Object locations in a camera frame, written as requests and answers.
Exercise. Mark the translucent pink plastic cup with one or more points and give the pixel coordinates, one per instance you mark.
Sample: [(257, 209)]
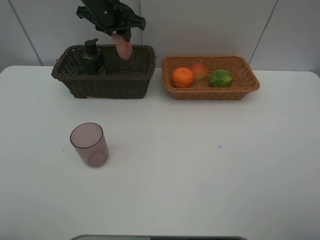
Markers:
[(89, 142)]

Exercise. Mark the orange tangerine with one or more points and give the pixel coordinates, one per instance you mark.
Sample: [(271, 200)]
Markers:
[(183, 77)]

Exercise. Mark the pink spray bottle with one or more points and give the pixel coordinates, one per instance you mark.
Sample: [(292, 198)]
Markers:
[(123, 47)]

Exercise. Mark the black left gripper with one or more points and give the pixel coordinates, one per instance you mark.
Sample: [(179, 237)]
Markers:
[(109, 16)]

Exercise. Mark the dark brown wicker basket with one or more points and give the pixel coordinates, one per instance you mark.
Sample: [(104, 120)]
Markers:
[(123, 79)]

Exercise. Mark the green lime fruit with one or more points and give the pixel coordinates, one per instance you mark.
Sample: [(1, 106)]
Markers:
[(221, 78)]

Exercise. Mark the light brown wicker basket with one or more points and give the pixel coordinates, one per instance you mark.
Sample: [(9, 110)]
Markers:
[(245, 81)]

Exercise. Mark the dark green pump bottle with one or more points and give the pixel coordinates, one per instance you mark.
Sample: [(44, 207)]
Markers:
[(93, 58)]

